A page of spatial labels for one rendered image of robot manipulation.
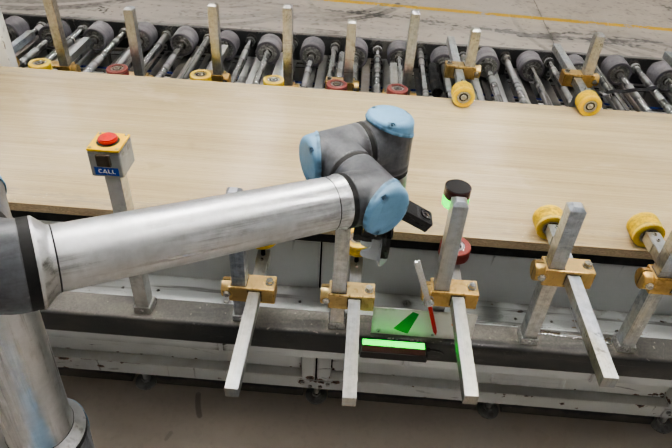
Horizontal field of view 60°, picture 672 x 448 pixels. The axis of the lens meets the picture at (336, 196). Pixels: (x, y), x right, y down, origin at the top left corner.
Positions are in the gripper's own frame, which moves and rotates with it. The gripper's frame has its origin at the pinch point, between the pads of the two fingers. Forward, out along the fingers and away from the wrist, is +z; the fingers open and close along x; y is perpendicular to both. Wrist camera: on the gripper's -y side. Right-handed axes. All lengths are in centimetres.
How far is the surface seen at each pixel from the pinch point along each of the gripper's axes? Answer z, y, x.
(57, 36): 4, 126, -115
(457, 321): 15.0, -18.7, 2.5
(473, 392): 15.0, -20.0, 21.2
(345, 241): 0.6, 8.7, -6.1
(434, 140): 11, -18, -71
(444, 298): 16.0, -16.5, -5.3
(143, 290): 23, 59, -6
